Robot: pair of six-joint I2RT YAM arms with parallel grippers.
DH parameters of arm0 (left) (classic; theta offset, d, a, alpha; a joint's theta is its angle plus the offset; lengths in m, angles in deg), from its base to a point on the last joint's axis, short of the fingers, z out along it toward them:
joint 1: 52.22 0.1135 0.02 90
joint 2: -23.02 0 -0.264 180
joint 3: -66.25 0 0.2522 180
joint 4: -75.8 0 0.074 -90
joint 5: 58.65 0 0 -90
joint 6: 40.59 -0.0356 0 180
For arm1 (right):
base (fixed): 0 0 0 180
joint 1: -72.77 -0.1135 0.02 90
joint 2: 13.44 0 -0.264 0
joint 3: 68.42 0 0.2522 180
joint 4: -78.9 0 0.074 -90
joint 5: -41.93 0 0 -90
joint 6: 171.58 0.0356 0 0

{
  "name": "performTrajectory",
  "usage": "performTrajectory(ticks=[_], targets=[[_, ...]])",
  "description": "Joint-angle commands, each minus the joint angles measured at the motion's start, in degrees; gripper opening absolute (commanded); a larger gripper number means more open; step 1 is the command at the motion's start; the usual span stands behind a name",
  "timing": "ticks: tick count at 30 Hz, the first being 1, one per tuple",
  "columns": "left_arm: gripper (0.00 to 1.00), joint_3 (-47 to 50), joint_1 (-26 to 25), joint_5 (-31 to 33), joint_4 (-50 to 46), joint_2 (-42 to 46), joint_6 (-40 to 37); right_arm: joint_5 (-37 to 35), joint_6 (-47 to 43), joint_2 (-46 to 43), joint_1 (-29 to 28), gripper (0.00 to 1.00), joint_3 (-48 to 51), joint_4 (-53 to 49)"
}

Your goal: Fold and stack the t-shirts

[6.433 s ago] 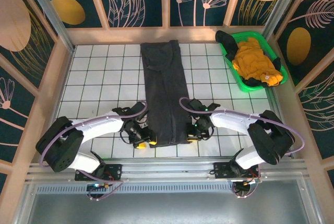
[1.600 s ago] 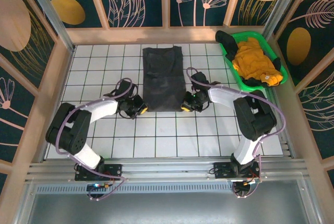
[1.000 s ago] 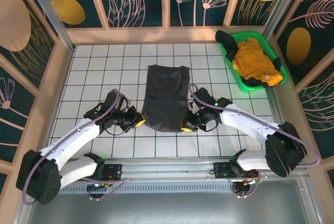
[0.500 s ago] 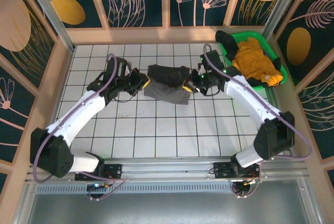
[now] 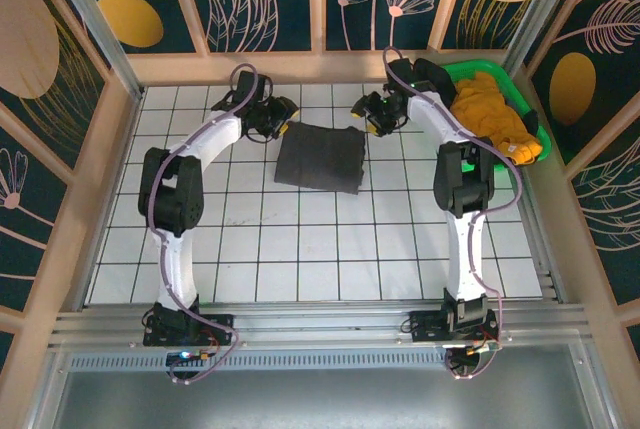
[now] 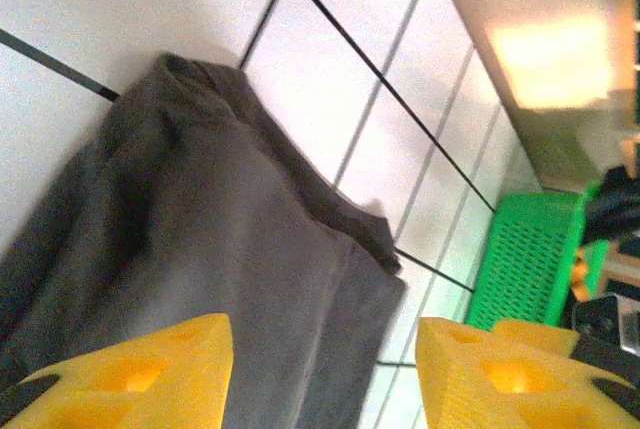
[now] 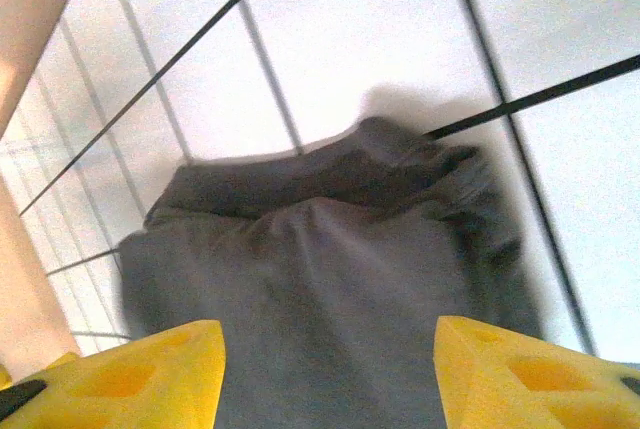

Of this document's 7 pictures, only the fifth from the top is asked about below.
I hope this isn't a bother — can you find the dark grey t-shirt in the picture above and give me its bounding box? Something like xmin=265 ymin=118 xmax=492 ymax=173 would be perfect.
xmin=273 ymin=120 xmax=367 ymax=196

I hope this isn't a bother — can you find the orange t-shirt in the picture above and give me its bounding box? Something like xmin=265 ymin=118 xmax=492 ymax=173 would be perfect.
xmin=448 ymin=71 xmax=544 ymax=166

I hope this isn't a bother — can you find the green plastic basket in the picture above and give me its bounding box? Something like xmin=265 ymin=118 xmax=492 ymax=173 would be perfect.
xmin=437 ymin=58 xmax=553 ymax=173

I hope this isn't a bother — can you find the slotted metal strip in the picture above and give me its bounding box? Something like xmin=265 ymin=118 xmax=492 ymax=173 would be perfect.
xmin=67 ymin=351 xmax=451 ymax=373

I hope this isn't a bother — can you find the grey metal sheet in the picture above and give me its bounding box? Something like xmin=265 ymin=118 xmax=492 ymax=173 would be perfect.
xmin=29 ymin=343 xmax=617 ymax=429

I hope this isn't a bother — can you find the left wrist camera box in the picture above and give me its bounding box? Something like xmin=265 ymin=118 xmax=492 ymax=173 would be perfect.
xmin=233 ymin=70 xmax=274 ymax=101

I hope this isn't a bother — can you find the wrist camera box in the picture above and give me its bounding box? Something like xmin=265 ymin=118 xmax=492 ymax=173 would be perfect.
xmin=387 ymin=59 xmax=417 ymax=88
xmin=233 ymin=70 xmax=274 ymax=101

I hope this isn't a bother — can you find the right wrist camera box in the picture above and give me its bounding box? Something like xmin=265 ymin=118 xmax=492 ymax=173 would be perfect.
xmin=387 ymin=59 xmax=417 ymax=88

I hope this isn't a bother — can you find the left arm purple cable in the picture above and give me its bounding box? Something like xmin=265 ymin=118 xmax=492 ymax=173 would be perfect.
xmin=148 ymin=63 xmax=274 ymax=385

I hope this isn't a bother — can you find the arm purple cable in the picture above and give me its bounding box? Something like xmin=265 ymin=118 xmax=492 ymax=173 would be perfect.
xmin=382 ymin=46 xmax=525 ymax=381
xmin=148 ymin=63 xmax=274 ymax=385

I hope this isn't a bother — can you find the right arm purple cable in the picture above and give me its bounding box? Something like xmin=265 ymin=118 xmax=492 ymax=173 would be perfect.
xmin=382 ymin=46 xmax=525 ymax=381

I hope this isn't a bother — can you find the aluminium corner post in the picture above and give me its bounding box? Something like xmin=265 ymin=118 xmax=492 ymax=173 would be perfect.
xmin=42 ymin=0 xmax=147 ymax=101
xmin=503 ymin=0 xmax=587 ymax=69

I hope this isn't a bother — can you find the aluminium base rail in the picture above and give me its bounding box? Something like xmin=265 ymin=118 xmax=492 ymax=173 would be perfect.
xmin=49 ymin=302 xmax=596 ymax=351

